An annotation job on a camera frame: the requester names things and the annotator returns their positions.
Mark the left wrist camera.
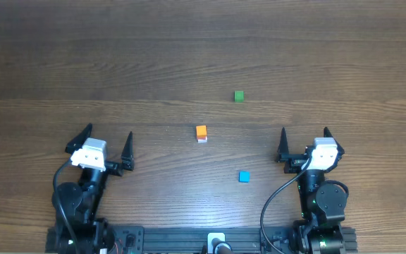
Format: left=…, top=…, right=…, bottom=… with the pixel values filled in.
left=70, top=138, right=108, bottom=173

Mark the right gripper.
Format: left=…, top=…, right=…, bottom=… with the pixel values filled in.
left=276, top=126, right=345, bottom=174

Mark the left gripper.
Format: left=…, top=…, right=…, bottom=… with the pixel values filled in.
left=64, top=123, right=135, bottom=177

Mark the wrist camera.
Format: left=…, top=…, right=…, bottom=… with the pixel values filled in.
left=308, top=137, right=340, bottom=171
left=70, top=138, right=108, bottom=173

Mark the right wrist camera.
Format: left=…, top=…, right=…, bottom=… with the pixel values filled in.
left=308, top=137, right=340, bottom=171

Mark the mounting rail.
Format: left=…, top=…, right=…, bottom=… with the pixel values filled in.
left=46, top=225, right=358, bottom=254

